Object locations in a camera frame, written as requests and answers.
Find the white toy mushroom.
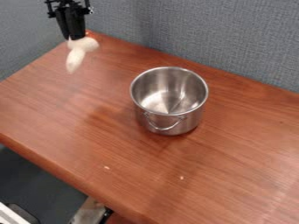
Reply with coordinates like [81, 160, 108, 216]
[65, 37, 98, 74]

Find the stainless steel pot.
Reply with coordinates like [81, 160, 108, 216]
[129, 66, 209, 136]

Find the white and black floor object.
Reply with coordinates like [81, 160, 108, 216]
[0, 202, 40, 224]

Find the table leg bracket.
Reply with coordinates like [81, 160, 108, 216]
[68, 197, 113, 224]

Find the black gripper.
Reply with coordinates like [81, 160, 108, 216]
[42, 0, 93, 40]

